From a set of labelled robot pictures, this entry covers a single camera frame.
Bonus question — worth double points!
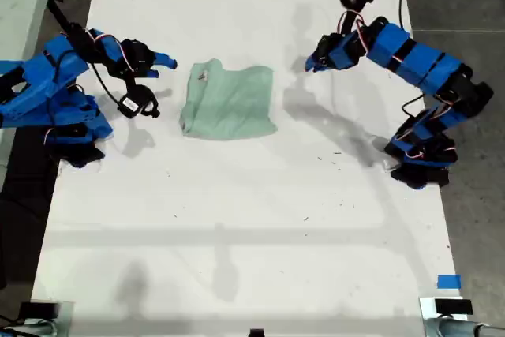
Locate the black strap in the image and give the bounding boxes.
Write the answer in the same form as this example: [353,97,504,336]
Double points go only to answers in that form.
[46,0,77,36]

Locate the white plate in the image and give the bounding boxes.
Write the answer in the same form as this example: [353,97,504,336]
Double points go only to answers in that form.
[418,296,474,320]

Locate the blue tape strip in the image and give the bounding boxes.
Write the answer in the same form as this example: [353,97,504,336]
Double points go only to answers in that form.
[436,274,462,290]

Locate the grey metal plate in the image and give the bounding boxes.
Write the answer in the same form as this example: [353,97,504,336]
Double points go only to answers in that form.
[29,299,76,337]

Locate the pale green T-shirt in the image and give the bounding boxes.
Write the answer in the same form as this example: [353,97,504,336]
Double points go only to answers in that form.
[178,58,279,141]

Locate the small black box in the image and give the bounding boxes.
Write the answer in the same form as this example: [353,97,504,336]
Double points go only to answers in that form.
[434,298,474,316]
[18,301,60,320]

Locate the red white servo wire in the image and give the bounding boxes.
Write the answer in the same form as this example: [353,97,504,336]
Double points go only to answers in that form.
[93,34,134,74]
[346,12,374,44]

